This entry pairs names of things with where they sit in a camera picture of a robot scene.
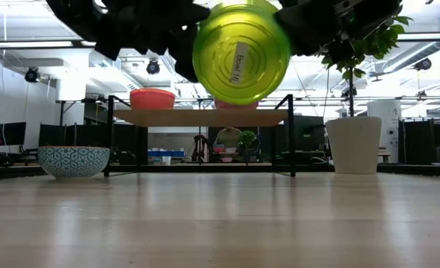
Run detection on black ceiling camera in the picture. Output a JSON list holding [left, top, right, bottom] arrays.
[[415, 57, 433, 71], [146, 59, 161, 75], [24, 66, 41, 83]]

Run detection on patterned ceramic bowl yellow inside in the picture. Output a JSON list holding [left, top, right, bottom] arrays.
[[214, 98, 260, 110]]

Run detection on teal ceramic bowl orange inside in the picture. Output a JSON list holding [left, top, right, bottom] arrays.
[[37, 145, 111, 180]]

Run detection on orange plastic bowl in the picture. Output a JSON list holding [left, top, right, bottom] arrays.
[[130, 88, 176, 110]]

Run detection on black background monitor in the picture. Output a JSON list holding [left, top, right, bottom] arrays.
[[0, 121, 27, 147]]

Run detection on small background plant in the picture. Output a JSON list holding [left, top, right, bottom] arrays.
[[237, 130, 258, 157]]

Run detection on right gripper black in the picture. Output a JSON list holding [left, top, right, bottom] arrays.
[[275, 0, 354, 57]]

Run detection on black tripod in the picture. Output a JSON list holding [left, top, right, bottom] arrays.
[[191, 134, 213, 164]]

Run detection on wooden shelf with black legs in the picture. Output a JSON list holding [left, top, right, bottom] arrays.
[[103, 93, 297, 178]]

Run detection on green plastic bowl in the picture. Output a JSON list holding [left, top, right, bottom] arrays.
[[192, 0, 292, 106]]

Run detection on white plant pot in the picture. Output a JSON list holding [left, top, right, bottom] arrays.
[[325, 116, 383, 175]]

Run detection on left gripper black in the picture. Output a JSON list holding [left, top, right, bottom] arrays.
[[92, 0, 211, 83]]

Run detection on person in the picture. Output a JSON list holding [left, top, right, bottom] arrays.
[[214, 126, 243, 150]]

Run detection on white cylindrical machine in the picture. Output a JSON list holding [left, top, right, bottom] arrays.
[[366, 99, 403, 165]]

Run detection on blue storage bins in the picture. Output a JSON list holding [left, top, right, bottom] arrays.
[[147, 150, 185, 158]]

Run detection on black metal table frame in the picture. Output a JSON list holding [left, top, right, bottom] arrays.
[[0, 163, 440, 179]]

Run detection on ceiling light strip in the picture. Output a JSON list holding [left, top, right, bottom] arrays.
[[396, 33, 440, 41], [0, 40, 75, 48]]

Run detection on green leafy plant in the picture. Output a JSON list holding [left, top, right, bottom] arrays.
[[316, 10, 414, 118]]

